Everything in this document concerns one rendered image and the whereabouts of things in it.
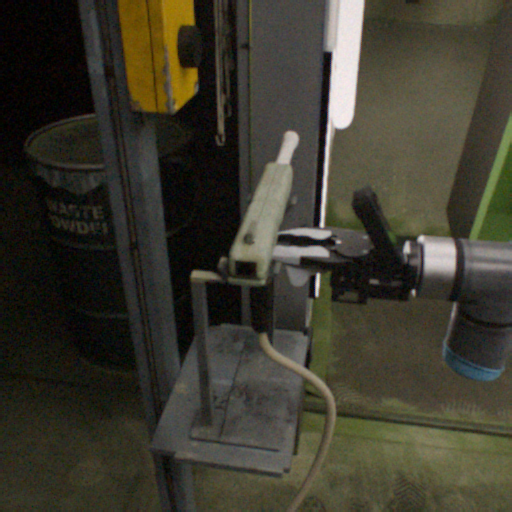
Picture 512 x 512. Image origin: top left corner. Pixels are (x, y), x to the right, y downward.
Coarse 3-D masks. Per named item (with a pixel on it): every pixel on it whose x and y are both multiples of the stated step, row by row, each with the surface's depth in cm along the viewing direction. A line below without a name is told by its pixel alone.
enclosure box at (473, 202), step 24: (504, 0) 153; (504, 24) 152; (504, 48) 151; (504, 72) 149; (480, 96) 171; (504, 96) 148; (480, 120) 170; (504, 120) 146; (480, 144) 168; (504, 144) 148; (480, 168) 166; (504, 168) 192; (456, 192) 194; (480, 192) 164; (504, 192) 200; (456, 216) 191; (480, 216) 167; (504, 216) 205; (504, 240) 195
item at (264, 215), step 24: (288, 144) 98; (264, 168) 87; (288, 168) 86; (264, 192) 78; (288, 192) 87; (264, 216) 71; (240, 240) 66; (264, 240) 66; (264, 264) 64; (264, 288) 78; (264, 312) 81
